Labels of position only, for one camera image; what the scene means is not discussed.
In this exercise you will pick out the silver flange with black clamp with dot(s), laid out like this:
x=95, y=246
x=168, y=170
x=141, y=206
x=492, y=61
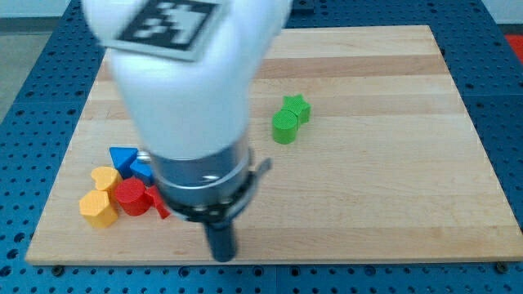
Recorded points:
x=212, y=182

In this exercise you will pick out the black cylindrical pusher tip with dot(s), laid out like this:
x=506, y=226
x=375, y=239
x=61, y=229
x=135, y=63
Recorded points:
x=221, y=240

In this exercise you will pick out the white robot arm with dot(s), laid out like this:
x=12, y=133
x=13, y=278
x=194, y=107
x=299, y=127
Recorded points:
x=183, y=69

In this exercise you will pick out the red star block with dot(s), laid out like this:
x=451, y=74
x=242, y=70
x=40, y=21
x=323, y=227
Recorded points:
x=157, y=202

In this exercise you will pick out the green star block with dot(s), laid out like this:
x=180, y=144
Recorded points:
x=299, y=107

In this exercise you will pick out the red cylinder block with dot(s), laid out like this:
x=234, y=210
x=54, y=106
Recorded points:
x=132, y=198

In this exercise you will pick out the blue triangle block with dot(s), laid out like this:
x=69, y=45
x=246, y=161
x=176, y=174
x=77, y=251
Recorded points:
x=122, y=158

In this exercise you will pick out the green cylinder block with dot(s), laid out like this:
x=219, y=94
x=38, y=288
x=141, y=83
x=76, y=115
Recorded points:
x=284, y=127

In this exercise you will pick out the yellow heart block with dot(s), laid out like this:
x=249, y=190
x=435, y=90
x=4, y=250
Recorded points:
x=106, y=179

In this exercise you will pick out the yellow hexagon block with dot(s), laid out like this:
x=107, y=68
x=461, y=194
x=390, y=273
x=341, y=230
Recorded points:
x=97, y=209

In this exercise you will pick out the wooden board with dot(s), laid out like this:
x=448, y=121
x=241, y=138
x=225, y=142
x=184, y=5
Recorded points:
x=389, y=168

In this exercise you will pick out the fiducial marker tag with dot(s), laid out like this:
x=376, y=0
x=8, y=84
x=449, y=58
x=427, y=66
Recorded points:
x=174, y=29

